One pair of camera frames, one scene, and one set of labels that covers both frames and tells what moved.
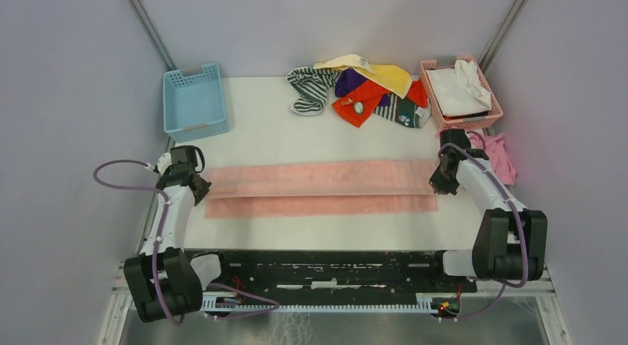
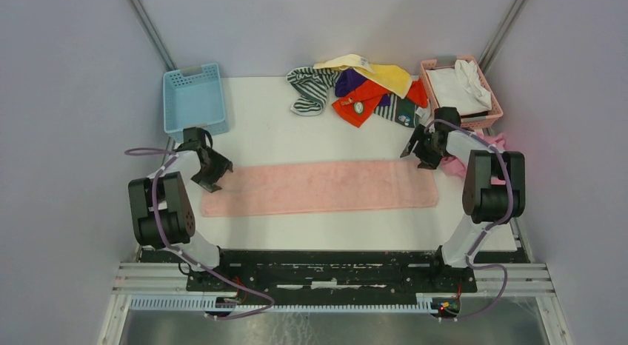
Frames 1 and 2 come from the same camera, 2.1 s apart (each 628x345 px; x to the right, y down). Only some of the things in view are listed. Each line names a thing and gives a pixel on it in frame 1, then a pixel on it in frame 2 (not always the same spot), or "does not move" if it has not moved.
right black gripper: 440,186 -> 429,161
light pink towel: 321,189 does not move
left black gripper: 201,193 -> 221,166
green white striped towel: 310,85 does not move
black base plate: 392,273 does not move
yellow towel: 389,78 does not move
